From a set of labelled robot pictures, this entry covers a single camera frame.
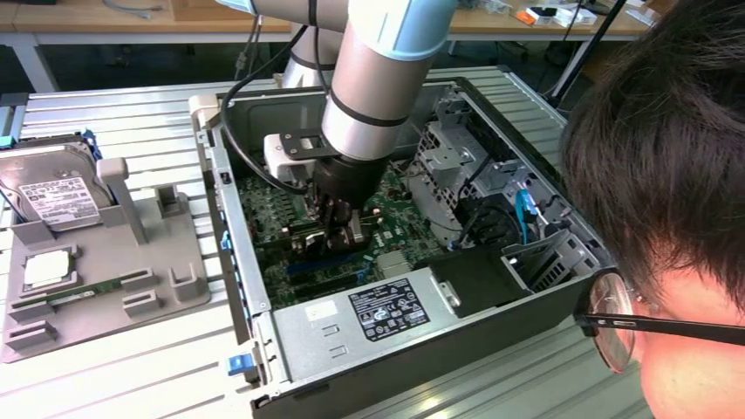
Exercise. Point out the blue card retention clip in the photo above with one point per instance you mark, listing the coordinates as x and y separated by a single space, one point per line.
222 241

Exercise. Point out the black slanted pole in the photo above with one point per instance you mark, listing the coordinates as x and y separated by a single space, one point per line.
588 48

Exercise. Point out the silver CPU chip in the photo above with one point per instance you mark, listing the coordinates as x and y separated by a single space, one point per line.
49 270

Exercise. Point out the black framed glasses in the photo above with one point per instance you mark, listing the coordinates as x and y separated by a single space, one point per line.
669 325

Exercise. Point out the black plastic shroud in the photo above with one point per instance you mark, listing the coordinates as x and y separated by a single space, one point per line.
477 281

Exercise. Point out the grey parts rack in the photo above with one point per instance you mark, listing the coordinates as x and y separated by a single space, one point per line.
104 257

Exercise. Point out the silver hard disk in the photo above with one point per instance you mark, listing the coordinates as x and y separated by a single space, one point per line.
46 174

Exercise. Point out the open black PC case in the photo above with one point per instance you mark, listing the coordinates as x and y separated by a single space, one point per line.
442 366

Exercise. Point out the blue expansion slot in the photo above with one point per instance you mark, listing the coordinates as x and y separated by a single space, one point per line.
317 265

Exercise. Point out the silver perforated drive cage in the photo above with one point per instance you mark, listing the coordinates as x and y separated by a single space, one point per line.
438 163

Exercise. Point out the silver power supply unit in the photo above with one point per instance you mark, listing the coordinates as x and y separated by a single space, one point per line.
317 347

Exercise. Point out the black expansion slot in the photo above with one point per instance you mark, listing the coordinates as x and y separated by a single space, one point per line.
318 291
320 280

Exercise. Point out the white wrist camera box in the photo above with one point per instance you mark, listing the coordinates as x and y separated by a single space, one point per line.
276 157

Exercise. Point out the blue disk rail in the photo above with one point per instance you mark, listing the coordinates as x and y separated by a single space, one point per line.
93 144

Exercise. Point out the graphics card with metal bracket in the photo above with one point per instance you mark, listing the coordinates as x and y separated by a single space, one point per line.
314 246

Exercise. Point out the white flat box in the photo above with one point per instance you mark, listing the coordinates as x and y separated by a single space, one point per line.
642 16

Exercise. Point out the white box with black print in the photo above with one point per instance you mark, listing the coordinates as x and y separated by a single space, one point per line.
566 16

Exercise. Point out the long wooden desk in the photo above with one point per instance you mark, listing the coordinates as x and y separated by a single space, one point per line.
500 22

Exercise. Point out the small blue plastic piece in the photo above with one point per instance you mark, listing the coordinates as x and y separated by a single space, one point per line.
4 143

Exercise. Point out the silver chipset heatsink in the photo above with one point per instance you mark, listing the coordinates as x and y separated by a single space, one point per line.
394 264

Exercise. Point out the person's head dark hair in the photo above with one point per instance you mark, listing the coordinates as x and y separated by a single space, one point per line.
669 153

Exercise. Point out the small orange box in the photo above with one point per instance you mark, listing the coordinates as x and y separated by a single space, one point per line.
525 16

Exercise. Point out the green RAM stick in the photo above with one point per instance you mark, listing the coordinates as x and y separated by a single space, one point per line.
86 290

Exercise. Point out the grey slotted disk bay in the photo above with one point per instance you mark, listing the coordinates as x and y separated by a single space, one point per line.
546 261

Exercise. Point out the blue case latch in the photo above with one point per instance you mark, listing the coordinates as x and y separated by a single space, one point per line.
238 366

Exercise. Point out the grey metal bracket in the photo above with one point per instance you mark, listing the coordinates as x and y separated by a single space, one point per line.
10 102

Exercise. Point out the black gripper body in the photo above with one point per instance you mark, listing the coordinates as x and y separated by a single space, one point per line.
349 176

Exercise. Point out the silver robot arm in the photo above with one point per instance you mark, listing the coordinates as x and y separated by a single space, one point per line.
372 87

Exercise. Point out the green motherboard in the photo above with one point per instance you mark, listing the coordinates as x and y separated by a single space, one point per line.
401 227

